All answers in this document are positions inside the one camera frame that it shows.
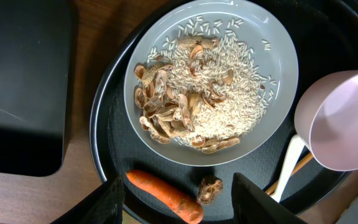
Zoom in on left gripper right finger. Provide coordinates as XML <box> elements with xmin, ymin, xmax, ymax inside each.
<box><xmin>231</xmin><ymin>172</ymin><xmax>306</xmax><ymax>224</ymax></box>

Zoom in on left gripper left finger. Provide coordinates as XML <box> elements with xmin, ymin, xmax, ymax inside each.
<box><xmin>51</xmin><ymin>175</ymin><xmax>125</xmax><ymax>224</ymax></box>

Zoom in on grey plate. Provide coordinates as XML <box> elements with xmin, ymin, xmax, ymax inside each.
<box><xmin>124</xmin><ymin>1</ymin><xmax>299</xmax><ymax>166</ymax></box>

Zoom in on pink bowl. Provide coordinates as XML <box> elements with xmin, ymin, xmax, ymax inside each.
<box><xmin>294</xmin><ymin>70</ymin><xmax>358</xmax><ymax>172</ymax></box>

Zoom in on rice and peanut shells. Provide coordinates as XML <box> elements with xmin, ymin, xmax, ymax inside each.
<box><xmin>134</xmin><ymin>16</ymin><xmax>277</xmax><ymax>154</ymax></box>

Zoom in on wooden chopstick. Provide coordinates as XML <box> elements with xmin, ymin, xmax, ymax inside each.
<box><xmin>265</xmin><ymin>152</ymin><xmax>313</xmax><ymax>195</ymax></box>

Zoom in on brown walnut piece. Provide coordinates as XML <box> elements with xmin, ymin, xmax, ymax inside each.
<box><xmin>196</xmin><ymin>175</ymin><xmax>224</xmax><ymax>205</ymax></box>

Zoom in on orange carrot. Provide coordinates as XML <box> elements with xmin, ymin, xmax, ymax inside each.
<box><xmin>126</xmin><ymin>170</ymin><xmax>204</xmax><ymax>224</ymax></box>

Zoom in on white plastic fork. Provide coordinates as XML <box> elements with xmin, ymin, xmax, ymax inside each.
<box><xmin>271</xmin><ymin>134</ymin><xmax>305</xmax><ymax>203</ymax></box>

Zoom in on black rectangular tray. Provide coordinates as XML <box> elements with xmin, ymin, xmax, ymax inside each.
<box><xmin>0</xmin><ymin>0</ymin><xmax>76</xmax><ymax>177</ymax></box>

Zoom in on round black tray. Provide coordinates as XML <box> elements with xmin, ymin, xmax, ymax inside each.
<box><xmin>89</xmin><ymin>1</ymin><xmax>358</xmax><ymax>223</ymax></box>

